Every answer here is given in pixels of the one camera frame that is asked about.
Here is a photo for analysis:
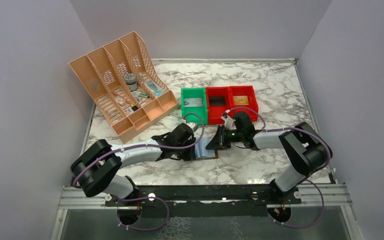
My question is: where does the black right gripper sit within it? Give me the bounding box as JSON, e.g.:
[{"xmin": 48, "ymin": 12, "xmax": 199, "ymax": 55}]
[{"xmin": 205, "ymin": 124, "xmax": 244, "ymax": 150}]

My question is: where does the brown leather card holder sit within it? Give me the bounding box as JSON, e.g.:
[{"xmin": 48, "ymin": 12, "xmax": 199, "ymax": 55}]
[{"xmin": 193, "ymin": 136, "xmax": 219, "ymax": 160}]

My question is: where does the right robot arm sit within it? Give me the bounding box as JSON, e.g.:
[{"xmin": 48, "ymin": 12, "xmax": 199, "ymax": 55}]
[{"xmin": 206, "ymin": 111, "xmax": 333, "ymax": 204}]

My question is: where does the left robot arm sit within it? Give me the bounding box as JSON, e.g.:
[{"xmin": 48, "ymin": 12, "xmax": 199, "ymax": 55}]
[{"xmin": 70, "ymin": 122, "xmax": 198, "ymax": 206}]

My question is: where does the silver card in green bin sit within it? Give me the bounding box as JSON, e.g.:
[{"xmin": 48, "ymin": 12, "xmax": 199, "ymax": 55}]
[{"xmin": 183, "ymin": 97, "xmax": 203, "ymax": 108}]

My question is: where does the black card in red bin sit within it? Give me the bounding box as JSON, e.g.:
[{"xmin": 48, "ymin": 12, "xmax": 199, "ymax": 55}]
[{"xmin": 208, "ymin": 96, "xmax": 226, "ymax": 107}]

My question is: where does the gold card in red bin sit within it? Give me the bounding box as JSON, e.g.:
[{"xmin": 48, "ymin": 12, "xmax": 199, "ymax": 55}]
[{"xmin": 233, "ymin": 95, "xmax": 250, "ymax": 106}]

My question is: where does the green plastic bin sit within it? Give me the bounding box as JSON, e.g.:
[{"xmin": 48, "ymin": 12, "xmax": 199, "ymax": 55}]
[{"xmin": 180, "ymin": 87, "xmax": 208, "ymax": 125}]

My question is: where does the red plastic bin middle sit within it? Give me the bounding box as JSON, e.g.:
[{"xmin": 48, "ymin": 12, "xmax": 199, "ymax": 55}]
[{"xmin": 205, "ymin": 86, "xmax": 232, "ymax": 125}]

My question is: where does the red plastic bin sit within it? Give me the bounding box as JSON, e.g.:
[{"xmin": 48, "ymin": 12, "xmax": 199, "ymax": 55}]
[
  {"xmin": 229, "ymin": 85, "xmax": 259, "ymax": 122},
  {"xmin": 205, "ymin": 86, "xmax": 232, "ymax": 125}
]

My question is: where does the red plastic bin right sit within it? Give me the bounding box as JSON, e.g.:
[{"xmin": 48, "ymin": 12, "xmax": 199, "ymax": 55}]
[{"xmin": 229, "ymin": 85, "xmax": 259, "ymax": 122}]

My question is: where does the blue packet in organizer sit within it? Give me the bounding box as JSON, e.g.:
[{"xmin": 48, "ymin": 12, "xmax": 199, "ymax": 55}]
[{"xmin": 146, "ymin": 80, "xmax": 165, "ymax": 97}]

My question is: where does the red pencil in organizer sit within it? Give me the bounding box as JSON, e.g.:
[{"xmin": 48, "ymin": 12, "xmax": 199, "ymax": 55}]
[{"xmin": 112, "ymin": 91, "xmax": 131, "ymax": 106}]

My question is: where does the silver round tin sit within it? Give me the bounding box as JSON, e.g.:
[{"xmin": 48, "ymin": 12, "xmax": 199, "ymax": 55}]
[{"xmin": 123, "ymin": 73, "xmax": 138, "ymax": 92}]

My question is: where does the peach plastic file organizer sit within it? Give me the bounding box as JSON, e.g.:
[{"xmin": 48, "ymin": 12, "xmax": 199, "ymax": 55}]
[{"xmin": 69, "ymin": 31, "xmax": 179, "ymax": 143}]

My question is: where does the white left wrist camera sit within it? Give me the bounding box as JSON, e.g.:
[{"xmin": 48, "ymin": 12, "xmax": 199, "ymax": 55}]
[{"xmin": 186, "ymin": 122, "xmax": 199, "ymax": 132}]

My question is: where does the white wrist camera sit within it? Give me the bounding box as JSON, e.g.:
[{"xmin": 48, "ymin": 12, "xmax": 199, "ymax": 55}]
[
  {"xmin": 221, "ymin": 112, "xmax": 235, "ymax": 129},
  {"xmin": 186, "ymin": 122, "xmax": 199, "ymax": 132}
]

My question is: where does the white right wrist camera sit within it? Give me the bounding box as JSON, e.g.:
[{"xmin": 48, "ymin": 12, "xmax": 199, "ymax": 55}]
[{"xmin": 221, "ymin": 112, "xmax": 235, "ymax": 129}]

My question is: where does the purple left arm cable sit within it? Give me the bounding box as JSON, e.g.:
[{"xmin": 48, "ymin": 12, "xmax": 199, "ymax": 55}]
[{"xmin": 72, "ymin": 112, "xmax": 205, "ymax": 189}]

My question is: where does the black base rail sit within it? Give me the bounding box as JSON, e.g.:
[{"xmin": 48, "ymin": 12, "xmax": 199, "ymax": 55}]
[{"xmin": 105, "ymin": 184, "xmax": 302, "ymax": 218}]

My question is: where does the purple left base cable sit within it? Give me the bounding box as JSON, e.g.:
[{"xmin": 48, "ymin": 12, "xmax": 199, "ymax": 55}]
[{"xmin": 116, "ymin": 196, "xmax": 170, "ymax": 232}]

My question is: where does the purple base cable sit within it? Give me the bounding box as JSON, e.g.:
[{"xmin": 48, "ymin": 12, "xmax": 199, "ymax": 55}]
[
  {"xmin": 266, "ymin": 180, "xmax": 326, "ymax": 230},
  {"xmin": 116, "ymin": 196, "xmax": 170, "ymax": 232}
]

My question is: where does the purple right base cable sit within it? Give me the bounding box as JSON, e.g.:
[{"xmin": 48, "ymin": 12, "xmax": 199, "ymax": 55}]
[{"xmin": 266, "ymin": 180, "xmax": 326, "ymax": 230}]

